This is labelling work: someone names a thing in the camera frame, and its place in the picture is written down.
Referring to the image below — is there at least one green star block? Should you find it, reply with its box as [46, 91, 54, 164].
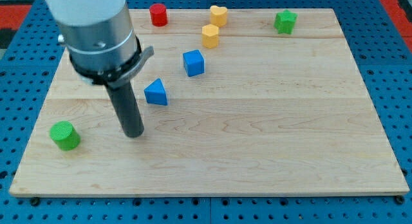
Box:
[274, 9, 298, 35]

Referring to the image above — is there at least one red cylinder block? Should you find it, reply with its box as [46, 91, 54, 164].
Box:
[149, 3, 168, 27]

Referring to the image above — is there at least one light wooden board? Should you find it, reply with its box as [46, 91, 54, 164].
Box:
[10, 8, 409, 198]

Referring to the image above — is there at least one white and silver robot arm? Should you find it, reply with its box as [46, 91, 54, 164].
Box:
[45, 0, 154, 88]

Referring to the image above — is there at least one green cylinder block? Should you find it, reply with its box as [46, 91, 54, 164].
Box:
[50, 121, 80, 151]

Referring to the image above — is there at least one yellow heart block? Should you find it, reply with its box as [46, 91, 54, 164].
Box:
[210, 5, 228, 27]

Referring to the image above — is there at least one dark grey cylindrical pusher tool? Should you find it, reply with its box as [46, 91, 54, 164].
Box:
[106, 82, 144, 138]

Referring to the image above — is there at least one blue cube block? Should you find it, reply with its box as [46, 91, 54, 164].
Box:
[183, 50, 205, 77]

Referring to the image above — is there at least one blue triangular prism block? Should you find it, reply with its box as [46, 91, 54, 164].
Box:
[144, 78, 168, 106]

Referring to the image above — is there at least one yellow hexagon block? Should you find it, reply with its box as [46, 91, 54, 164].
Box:
[201, 24, 219, 48]

